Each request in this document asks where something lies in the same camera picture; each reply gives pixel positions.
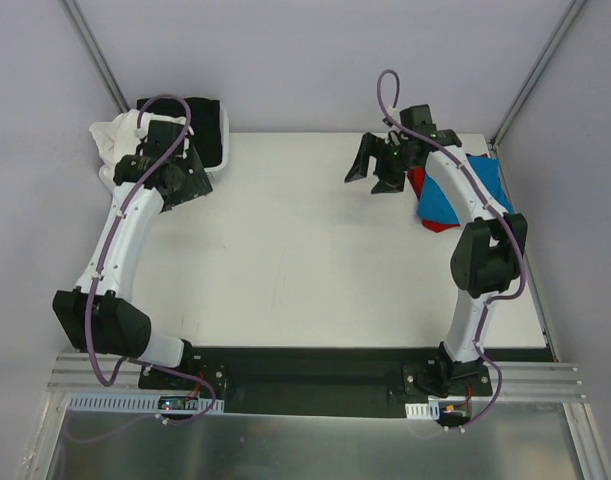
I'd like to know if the red t shirt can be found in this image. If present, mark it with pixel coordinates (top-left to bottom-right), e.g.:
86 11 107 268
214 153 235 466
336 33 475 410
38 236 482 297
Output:
407 155 498 233

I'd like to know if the blue t shirt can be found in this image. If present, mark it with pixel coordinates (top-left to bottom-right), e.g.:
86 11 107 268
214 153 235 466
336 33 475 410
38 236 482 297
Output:
412 148 514 231

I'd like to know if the white plastic basket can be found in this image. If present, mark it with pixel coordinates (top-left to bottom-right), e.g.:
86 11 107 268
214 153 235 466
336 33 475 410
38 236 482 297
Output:
200 100 230 183

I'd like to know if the white t shirt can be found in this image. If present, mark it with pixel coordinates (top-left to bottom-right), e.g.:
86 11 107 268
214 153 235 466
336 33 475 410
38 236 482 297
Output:
89 109 151 192

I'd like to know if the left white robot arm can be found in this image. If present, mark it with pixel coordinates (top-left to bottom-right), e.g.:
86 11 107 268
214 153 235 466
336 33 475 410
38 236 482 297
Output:
52 118 213 389

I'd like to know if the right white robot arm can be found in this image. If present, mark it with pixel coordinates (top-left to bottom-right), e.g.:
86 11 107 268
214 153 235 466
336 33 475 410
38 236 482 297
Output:
345 105 528 398

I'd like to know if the black t shirt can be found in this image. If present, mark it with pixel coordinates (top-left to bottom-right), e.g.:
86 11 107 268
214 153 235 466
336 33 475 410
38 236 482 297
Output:
146 97 223 171

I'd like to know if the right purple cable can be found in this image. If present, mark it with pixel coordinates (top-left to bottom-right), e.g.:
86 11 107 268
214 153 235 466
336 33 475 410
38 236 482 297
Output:
376 69 529 435

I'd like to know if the purple cable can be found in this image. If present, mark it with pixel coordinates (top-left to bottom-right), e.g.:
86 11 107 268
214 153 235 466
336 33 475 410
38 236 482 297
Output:
64 94 223 444
376 69 529 435

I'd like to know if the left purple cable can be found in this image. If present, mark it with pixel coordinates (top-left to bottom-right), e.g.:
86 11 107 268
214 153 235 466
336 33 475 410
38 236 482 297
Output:
64 94 223 444

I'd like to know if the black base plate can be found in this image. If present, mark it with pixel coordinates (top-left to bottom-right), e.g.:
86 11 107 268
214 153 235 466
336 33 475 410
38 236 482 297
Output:
138 347 492 419

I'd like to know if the right white cable duct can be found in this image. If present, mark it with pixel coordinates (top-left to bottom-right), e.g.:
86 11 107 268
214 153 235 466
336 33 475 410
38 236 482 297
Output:
405 401 440 421

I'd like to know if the white cable duct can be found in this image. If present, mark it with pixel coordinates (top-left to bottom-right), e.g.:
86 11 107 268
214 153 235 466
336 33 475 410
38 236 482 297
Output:
68 393 225 416
405 401 440 421

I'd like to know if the aluminium rail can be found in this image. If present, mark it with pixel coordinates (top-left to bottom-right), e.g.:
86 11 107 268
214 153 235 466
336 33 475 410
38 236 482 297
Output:
46 353 589 403

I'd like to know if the left white cable duct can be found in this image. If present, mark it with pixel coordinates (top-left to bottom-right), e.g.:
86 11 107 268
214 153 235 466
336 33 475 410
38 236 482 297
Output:
68 393 225 416

